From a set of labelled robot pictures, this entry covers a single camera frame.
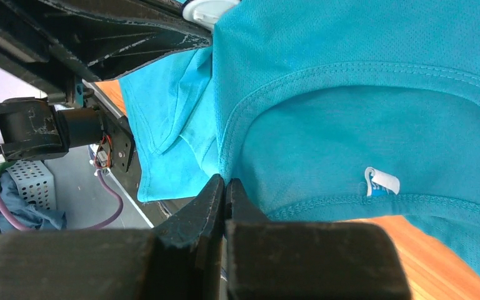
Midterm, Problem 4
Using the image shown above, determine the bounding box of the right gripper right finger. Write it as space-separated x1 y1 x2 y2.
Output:
225 179 412 299

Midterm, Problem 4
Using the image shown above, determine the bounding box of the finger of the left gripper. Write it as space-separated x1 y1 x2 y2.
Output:
3 0 212 81

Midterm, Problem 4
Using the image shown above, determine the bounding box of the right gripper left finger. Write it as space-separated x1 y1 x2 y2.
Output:
0 175 225 299

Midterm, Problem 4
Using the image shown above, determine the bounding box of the teal t-shirt garment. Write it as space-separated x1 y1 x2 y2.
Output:
119 1 480 276

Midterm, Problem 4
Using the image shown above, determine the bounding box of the white garment label tag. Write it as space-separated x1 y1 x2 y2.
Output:
364 167 401 197

